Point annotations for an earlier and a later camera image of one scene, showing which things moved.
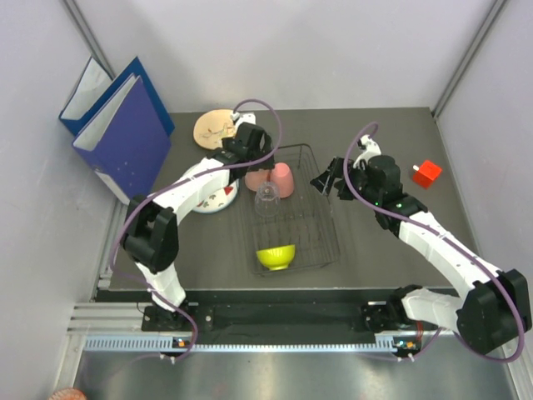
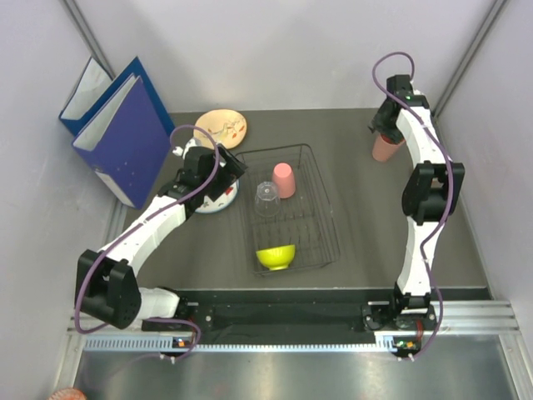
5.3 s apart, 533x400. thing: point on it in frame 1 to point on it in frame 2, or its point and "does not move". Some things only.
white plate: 219,200 does not move
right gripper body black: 359,178 to 386,126
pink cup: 252,179 to 384,147
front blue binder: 125,143 does not move
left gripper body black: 256,154 to 221,179
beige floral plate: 212,126 does not move
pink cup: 282,176 does not move
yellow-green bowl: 277,258 does not move
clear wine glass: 267,200 does not move
